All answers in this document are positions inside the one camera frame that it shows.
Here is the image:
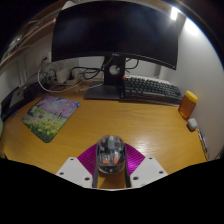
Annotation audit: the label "black laptop case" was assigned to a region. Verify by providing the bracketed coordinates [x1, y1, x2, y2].
[0, 84, 38, 122]

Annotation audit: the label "white power strip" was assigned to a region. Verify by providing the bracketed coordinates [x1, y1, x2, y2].
[54, 68, 81, 86]

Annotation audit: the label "floral print mouse pad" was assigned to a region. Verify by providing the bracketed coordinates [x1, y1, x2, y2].
[21, 95, 81, 144]

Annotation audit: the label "orange jar with yellow lid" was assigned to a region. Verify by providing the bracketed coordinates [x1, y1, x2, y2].
[177, 90, 199, 120]

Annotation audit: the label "transparent computer mouse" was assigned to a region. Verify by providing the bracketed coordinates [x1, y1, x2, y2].
[96, 134, 126, 175]

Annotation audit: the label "silver laptop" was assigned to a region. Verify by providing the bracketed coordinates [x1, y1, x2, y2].
[8, 87, 26, 109]

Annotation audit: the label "black keyboard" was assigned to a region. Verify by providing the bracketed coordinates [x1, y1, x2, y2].
[121, 75, 184, 107]

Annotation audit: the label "bright ceiling light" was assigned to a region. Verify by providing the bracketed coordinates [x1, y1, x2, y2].
[169, 6, 179, 22]

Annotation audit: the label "black computer monitor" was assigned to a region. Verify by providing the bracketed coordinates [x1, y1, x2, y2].
[50, 0, 180, 102]

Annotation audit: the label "small white earbud case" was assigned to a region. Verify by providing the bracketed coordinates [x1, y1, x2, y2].
[186, 117, 198, 131]

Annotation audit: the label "pen with dark clip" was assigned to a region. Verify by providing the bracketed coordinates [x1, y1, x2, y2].
[196, 127, 210, 162]

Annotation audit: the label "wooden wall shelf unit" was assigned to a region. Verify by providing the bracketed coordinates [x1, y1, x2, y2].
[0, 0, 68, 64]

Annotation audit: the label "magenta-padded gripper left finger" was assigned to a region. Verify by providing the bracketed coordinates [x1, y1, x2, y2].
[55, 143, 101, 189]

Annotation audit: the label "white cable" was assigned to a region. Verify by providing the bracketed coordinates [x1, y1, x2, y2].
[37, 64, 101, 94]

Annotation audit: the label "white wall socket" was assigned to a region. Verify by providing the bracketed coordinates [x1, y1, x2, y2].
[40, 54, 51, 66]

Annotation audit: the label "black cable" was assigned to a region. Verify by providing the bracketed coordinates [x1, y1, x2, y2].
[68, 64, 106, 81]

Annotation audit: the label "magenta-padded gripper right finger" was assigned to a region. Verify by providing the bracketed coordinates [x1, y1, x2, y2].
[123, 143, 169, 189]

